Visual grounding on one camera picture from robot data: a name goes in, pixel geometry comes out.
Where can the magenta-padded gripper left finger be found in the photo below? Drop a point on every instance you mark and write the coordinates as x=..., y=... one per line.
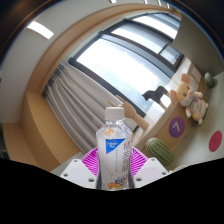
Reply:
x=78, y=171

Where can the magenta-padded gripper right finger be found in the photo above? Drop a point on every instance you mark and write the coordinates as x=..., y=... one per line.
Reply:
x=150, y=170

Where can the clear plastic water bottle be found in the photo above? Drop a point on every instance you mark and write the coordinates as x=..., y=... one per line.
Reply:
x=114, y=150

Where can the tall green cactus figure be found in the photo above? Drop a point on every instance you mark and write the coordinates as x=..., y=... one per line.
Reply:
x=159, y=151

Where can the round purple number sign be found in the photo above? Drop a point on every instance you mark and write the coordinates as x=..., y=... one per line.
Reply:
x=177, y=126

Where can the grey pleated curtain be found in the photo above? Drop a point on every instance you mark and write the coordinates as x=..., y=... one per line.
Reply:
x=76, y=106

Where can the flat round red coaster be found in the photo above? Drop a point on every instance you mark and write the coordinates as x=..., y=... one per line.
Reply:
x=215, y=141

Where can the black horse figure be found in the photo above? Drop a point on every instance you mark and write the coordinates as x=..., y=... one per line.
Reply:
x=155, y=95

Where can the beige plush mouse toy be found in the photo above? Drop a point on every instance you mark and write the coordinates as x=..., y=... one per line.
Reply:
x=190, y=100

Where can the dark-framed window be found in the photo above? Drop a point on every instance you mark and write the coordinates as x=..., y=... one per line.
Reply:
x=123, y=63

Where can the grey-green desk partition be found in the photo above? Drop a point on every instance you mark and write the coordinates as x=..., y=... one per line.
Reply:
x=200, y=43

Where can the ceiling light strips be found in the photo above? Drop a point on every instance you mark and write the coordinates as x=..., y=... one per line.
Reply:
x=40, y=30

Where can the white wall socket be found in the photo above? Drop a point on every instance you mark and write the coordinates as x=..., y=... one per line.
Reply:
x=186, y=66
x=196, y=75

